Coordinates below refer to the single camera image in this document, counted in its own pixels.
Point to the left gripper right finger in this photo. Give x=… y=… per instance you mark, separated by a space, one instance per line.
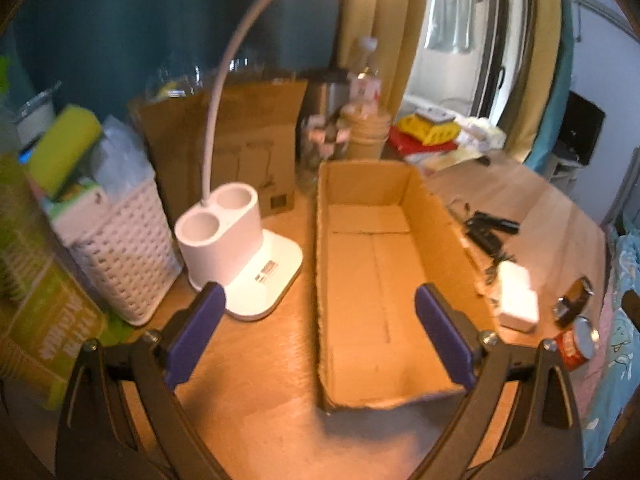
x=541 y=438

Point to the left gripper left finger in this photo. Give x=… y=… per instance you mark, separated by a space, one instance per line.
x=97 y=438

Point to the red tin can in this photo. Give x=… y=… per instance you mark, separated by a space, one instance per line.
x=577 y=343

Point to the blue patterned bedding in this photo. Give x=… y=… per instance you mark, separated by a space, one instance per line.
x=619 y=378

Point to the green cardboard box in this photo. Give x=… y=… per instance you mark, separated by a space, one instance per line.
x=46 y=315

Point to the white power adapter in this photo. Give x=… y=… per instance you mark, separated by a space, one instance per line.
x=517 y=302

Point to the white woven plastic basket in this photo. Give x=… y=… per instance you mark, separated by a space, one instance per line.
x=124 y=248

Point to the white desk lamp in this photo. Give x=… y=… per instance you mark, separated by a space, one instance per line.
x=221 y=238

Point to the black car key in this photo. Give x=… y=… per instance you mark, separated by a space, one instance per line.
x=485 y=239

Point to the black flashlight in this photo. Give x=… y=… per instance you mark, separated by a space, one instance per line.
x=497 y=223

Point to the yellow-green roll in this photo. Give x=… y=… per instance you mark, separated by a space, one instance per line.
x=62 y=147

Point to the brown lamp packaging box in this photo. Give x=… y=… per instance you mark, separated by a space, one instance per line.
x=254 y=142

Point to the white tv stand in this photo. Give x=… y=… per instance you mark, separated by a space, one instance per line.
x=562 y=173

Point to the floral glass jar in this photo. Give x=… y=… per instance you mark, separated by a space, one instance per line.
x=322 y=140

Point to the stack of paper cups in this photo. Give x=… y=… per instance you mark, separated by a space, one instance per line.
x=368 y=134

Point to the black television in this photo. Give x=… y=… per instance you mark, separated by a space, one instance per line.
x=580 y=130

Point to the yellow packet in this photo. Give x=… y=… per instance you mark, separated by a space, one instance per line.
x=426 y=132

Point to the stainless steel thermos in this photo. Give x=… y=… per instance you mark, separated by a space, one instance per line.
x=326 y=93

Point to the red flat box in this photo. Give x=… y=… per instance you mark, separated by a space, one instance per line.
x=405 y=145

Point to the clear plastic water bottle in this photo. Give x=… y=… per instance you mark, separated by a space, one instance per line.
x=364 y=83

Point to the hanging light garment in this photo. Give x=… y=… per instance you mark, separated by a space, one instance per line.
x=451 y=26

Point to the yellow curtain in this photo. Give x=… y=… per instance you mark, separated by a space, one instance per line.
x=397 y=25

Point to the teal curtain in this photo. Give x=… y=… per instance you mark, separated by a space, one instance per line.
x=555 y=65

